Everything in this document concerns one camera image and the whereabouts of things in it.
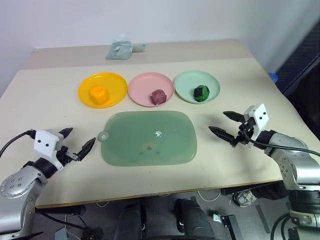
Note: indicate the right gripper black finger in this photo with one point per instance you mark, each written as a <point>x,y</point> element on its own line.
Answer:
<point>222,134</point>
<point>233,116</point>

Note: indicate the blue round object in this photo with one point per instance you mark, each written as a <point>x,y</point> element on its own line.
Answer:
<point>273,77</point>

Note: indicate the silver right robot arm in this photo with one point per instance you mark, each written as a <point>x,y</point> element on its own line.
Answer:
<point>297,162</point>

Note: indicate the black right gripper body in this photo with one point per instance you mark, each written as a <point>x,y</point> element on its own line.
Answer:
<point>243,136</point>

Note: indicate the translucent green cutting mat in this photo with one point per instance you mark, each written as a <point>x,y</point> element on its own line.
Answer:
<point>130,140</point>

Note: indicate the dark rounded shape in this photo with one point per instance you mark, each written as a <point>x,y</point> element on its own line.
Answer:
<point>193,220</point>
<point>131,220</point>

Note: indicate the black woven panel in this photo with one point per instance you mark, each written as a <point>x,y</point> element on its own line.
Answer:
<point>302,60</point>

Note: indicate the small pale green object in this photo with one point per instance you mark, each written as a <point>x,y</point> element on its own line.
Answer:
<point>139,47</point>

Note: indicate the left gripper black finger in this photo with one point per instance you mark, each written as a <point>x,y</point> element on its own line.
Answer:
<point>66,131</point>
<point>86,147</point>

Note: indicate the pale green plate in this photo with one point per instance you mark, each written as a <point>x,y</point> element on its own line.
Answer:
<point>190,81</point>

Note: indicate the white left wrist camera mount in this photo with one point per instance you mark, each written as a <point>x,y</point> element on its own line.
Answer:
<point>45,143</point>

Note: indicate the pink plate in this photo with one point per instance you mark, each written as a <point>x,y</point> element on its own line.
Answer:
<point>145,83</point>

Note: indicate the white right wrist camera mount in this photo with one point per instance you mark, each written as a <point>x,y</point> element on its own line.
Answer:
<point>260,117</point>

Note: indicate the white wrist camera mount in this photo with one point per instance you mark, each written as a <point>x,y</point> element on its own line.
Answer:
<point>260,117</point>
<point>45,143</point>

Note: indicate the grey sneaker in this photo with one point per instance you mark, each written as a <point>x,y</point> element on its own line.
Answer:
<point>244,198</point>

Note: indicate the yellow plate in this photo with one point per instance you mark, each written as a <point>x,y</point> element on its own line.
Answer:
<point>112,82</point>

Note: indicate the clear plastic bag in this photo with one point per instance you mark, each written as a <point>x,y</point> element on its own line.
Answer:
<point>118,51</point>

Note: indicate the white crumbs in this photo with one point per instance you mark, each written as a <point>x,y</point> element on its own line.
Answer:
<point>158,133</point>

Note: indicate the green and black clay lump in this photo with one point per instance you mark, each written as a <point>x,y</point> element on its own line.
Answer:
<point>203,95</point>

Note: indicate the black metal stand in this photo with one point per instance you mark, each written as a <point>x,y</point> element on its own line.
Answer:
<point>228,221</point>

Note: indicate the black bar under table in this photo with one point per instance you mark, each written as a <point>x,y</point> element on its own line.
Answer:
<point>62,210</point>

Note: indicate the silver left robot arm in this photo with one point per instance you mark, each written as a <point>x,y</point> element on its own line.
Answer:
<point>17,183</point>

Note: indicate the yellow clay lump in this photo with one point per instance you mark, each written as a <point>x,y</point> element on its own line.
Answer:
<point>99,95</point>

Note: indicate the dark red clay lump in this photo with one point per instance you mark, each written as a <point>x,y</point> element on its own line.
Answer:
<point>158,97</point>

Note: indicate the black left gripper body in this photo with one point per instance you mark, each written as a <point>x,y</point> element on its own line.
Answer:
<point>65,156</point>

